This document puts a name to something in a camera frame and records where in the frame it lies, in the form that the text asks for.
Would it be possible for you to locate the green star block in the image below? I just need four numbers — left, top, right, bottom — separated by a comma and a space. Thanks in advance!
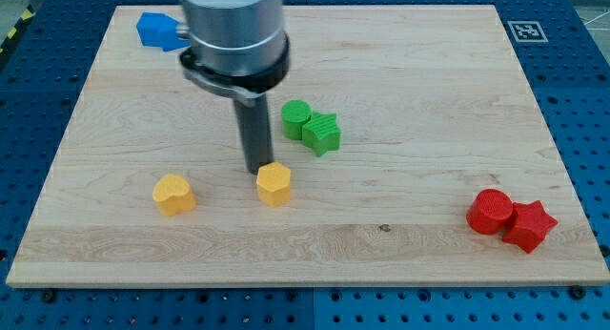
302, 112, 341, 156

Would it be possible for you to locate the fiducial marker tag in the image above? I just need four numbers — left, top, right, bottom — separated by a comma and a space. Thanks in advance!
508, 20, 548, 43

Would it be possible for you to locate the red star block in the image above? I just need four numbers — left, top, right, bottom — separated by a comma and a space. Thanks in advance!
502, 200, 559, 254

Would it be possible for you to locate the yellow hexagon block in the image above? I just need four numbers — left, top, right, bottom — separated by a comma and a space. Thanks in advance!
256, 162, 292, 207

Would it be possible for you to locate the red cylinder block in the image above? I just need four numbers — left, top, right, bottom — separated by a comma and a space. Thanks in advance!
466, 189, 513, 235

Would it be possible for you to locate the wooden board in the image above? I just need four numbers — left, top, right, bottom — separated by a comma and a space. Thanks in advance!
7, 5, 609, 288

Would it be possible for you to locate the yellow heart block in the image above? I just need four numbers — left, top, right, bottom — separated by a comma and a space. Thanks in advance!
152, 174, 197, 217

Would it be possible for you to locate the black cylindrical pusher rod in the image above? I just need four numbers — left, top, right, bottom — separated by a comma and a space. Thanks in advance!
234, 93, 274, 174

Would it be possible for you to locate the blue block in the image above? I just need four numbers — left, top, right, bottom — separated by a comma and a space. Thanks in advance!
136, 12, 190, 52

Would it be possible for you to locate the green cylinder block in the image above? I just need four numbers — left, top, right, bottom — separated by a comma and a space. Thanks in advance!
281, 99, 312, 140

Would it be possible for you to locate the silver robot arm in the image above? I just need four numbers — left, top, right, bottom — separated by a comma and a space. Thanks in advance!
176, 0, 290, 175

